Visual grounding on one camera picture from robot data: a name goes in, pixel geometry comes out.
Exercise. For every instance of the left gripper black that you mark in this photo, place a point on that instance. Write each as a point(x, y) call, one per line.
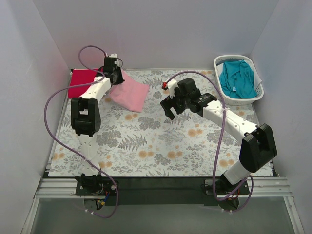
point(117, 76)

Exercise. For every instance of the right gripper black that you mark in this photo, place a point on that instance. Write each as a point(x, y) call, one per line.
point(169, 106)

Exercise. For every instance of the pink t shirt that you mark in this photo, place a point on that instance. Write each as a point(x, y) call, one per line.
point(130, 94)

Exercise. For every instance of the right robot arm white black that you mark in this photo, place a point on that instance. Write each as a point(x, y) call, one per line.
point(257, 142)

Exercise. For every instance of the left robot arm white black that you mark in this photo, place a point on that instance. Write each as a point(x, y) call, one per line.
point(86, 121)

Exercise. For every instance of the folded red t shirt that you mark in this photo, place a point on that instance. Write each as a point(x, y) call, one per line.
point(80, 77)

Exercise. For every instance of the floral table mat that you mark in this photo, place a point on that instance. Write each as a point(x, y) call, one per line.
point(150, 144)

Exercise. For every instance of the teal t shirt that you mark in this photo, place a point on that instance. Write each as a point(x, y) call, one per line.
point(237, 80)

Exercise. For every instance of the white laundry basket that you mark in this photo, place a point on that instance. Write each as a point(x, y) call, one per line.
point(233, 101)

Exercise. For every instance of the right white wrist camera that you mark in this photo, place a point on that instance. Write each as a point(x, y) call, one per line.
point(170, 85)

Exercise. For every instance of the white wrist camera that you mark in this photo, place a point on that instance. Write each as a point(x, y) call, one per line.
point(170, 85)
point(115, 60)

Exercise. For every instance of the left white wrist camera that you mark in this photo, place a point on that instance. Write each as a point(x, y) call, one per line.
point(115, 60)

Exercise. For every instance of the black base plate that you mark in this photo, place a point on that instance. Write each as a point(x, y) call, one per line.
point(146, 190)

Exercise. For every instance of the aluminium frame rail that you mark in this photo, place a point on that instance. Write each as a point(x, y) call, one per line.
point(266, 207)

